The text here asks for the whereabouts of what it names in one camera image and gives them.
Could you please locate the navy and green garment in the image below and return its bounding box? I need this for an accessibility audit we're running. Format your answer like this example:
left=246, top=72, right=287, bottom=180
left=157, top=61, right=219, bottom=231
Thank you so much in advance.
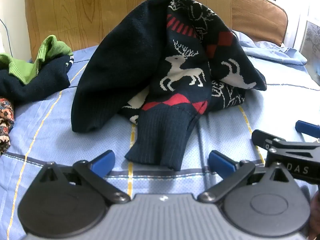
left=0, top=35, right=74, bottom=103

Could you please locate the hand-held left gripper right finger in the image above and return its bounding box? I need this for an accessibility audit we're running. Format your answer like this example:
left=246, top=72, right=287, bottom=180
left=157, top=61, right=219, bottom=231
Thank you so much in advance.
left=197, top=150, right=298, bottom=204

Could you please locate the wooden headboard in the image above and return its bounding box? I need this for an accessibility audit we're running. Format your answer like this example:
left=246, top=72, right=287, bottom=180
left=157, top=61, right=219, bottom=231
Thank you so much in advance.
left=23, top=0, right=233, bottom=63

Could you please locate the brown padded cushion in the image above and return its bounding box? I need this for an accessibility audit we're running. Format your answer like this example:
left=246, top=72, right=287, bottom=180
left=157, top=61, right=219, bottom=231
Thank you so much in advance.
left=231, top=0, right=289, bottom=47

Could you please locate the white window frame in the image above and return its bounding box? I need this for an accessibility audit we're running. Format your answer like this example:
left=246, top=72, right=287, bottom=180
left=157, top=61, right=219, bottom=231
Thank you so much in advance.
left=282, top=0, right=320, bottom=64

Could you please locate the navy reindeer pattern sweater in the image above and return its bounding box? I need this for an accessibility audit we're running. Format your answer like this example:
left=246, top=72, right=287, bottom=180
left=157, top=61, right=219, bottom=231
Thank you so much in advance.
left=71, top=0, right=267, bottom=172

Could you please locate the light blue striped bedsheet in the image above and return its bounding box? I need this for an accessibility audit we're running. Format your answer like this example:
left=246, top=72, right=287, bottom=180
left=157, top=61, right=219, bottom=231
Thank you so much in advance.
left=0, top=30, right=320, bottom=240

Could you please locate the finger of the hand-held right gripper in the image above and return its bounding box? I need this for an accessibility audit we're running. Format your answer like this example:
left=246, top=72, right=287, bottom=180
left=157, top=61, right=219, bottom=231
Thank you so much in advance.
left=295, top=120, right=320, bottom=139
left=251, top=129, right=288, bottom=153

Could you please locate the thin dark cable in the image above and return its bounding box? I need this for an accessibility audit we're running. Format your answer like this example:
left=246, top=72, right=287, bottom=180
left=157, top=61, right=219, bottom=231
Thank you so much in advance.
left=0, top=19, right=12, bottom=55

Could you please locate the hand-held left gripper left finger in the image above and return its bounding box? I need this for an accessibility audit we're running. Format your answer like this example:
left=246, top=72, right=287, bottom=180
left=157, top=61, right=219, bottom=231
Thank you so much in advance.
left=33, top=150, right=131, bottom=204

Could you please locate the floral patterned cloth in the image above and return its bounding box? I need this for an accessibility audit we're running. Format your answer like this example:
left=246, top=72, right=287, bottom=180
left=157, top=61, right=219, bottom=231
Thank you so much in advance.
left=0, top=97, right=15, bottom=157

